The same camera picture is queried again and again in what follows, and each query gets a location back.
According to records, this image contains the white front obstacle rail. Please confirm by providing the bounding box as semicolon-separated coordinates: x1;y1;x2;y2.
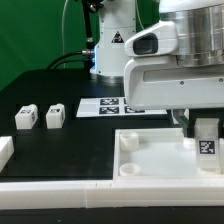
0;178;224;210

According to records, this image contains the black cable bundle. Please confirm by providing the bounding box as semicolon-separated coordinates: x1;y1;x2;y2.
46;49;96;70

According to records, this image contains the white sheet with fiducial markers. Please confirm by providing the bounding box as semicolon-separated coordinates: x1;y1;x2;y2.
76;97;167;118

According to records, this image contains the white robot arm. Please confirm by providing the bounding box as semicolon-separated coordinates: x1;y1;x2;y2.
90;0;224;138

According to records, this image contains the white square tabletop with sockets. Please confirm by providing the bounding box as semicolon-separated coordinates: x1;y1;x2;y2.
113;128;224;179

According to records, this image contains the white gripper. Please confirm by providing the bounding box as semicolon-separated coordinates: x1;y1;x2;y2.
124;56;224;138

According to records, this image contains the white thin cable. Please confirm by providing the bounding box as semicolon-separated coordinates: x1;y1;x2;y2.
61;0;70;57

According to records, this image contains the white left obstacle block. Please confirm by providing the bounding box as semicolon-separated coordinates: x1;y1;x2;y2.
0;136;14;172

